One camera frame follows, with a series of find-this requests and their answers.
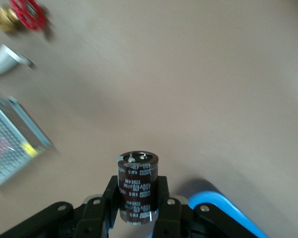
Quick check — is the dark brown cylindrical capacitor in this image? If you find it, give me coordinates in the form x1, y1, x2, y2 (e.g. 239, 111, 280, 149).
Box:
117, 151, 160, 226

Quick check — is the brown table mat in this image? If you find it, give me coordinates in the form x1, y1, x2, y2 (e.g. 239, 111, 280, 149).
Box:
0, 0, 298, 238

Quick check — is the blue plastic tray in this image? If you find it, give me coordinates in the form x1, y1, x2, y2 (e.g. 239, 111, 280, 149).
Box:
188, 190, 267, 238

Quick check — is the brass valve red handwheel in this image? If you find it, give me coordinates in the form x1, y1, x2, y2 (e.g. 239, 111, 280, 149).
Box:
0, 0, 47, 35

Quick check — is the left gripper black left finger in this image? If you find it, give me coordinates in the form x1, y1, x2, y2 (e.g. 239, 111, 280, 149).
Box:
4, 175, 120, 238

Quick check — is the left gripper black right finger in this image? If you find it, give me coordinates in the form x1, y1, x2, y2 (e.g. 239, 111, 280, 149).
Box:
152, 175, 265, 238

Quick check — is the white arched pipe clamp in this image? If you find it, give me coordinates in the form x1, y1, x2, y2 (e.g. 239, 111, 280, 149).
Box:
0, 44, 36, 78

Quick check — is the metal mesh power supply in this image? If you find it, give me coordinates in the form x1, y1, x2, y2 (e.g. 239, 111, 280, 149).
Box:
0, 97, 53, 193

